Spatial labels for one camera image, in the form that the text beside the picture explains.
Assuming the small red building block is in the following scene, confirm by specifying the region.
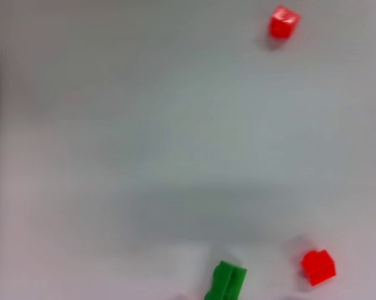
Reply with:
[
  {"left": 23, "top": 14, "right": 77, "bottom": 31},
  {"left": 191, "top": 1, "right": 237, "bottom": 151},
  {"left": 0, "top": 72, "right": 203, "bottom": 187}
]
[
  {"left": 268, "top": 4, "right": 301, "bottom": 40},
  {"left": 300, "top": 249, "right": 337, "bottom": 287}
]

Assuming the small green building block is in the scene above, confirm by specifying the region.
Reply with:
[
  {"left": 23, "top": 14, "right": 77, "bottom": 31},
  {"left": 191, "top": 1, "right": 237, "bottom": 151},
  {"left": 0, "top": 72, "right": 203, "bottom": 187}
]
[{"left": 203, "top": 261, "right": 248, "bottom": 300}]

